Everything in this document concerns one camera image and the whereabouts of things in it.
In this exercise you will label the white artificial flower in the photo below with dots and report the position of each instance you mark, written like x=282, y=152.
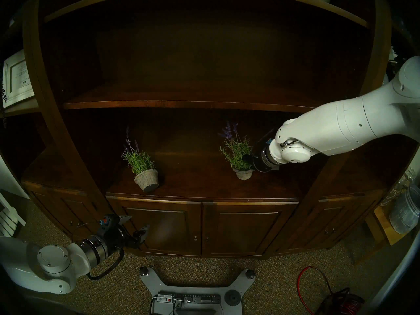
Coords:
x=392, y=53

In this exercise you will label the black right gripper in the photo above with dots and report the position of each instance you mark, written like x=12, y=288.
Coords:
x=258, y=163

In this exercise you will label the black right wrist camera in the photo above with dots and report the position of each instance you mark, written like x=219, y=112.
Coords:
x=269, y=142

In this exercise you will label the black star knob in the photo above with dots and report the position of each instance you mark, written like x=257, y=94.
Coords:
x=251, y=273
x=143, y=271

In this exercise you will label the white round vase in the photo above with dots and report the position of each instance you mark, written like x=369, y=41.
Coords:
x=386, y=78

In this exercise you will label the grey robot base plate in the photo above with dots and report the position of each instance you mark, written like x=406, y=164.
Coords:
x=197, y=289

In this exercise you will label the white framed certificate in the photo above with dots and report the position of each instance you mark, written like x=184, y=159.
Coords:
x=19, y=78

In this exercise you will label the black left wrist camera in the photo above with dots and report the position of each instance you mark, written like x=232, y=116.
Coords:
x=106, y=220

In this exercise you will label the fake lavender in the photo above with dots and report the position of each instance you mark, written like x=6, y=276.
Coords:
x=146, y=180
x=243, y=174

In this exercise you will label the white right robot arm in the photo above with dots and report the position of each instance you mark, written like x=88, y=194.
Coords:
x=344, y=130

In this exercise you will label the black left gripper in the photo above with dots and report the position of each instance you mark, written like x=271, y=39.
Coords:
x=118, y=239

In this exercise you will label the dark wooden shelf cabinet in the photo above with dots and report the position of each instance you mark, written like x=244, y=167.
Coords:
x=210, y=88

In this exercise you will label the dark hanging plant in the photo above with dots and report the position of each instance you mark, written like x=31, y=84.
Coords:
x=2, y=94

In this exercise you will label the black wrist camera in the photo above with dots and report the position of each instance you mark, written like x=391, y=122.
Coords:
x=269, y=142
x=106, y=220

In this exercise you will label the white wooden chair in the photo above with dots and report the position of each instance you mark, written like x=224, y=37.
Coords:
x=8, y=219

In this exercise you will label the grey power strip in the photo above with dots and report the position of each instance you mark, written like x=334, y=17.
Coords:
x=197, y=299

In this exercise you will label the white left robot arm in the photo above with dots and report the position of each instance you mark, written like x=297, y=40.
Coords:
x=52, y=262

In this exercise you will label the black round rubber disc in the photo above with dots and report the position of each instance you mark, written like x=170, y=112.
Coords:
x=231, y=298

